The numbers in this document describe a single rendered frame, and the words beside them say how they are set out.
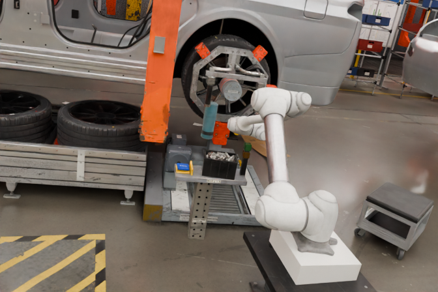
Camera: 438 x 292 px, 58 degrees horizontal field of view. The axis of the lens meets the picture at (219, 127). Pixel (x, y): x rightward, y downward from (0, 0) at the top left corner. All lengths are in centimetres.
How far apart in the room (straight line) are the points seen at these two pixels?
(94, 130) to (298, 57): 158
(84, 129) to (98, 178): 34
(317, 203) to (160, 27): 130
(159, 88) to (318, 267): 134
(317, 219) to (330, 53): 161
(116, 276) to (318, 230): 108
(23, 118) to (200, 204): 131
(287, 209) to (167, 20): 125
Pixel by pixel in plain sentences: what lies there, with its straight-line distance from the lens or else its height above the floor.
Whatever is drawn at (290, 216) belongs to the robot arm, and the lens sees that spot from 186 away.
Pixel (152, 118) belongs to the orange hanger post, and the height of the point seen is 68.
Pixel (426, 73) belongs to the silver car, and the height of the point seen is 99.
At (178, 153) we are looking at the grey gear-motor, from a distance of 278.
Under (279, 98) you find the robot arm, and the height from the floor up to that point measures 101.
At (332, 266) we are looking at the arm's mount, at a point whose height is 39.
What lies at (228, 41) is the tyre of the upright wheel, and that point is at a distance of 289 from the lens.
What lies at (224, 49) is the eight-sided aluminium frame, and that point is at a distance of 280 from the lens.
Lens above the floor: 152
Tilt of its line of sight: 19 degrees down
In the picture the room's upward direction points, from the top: 9 degrees clockwise
